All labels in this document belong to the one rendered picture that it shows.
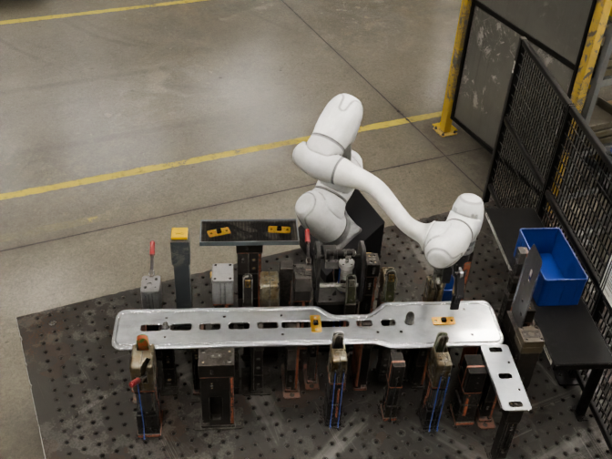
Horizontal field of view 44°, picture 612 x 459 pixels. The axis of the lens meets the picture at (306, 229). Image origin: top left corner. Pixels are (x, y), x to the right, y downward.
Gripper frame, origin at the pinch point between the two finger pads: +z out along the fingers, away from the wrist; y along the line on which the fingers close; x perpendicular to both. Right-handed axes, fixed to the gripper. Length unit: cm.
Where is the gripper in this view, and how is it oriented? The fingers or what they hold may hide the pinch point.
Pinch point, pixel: (450, 293)
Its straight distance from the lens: 274.6
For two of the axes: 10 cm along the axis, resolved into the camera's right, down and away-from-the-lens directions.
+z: -0.5, 7.9, 6.1
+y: 0.8, 6.2, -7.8
